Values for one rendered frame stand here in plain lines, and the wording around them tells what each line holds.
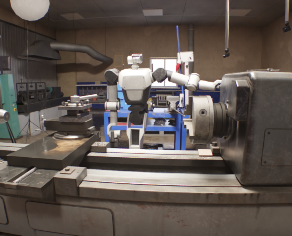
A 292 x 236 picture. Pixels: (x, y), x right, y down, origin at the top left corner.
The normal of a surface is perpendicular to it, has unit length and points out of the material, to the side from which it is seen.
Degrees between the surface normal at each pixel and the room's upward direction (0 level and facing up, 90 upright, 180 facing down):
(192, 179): 0
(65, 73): 90
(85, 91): 90
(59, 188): 90
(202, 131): 106
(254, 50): 90
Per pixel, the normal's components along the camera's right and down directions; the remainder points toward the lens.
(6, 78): -0.10, 0.18
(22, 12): 0.18, 0.83
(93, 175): 0.00, -0.98
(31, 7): 0.49, 0.67
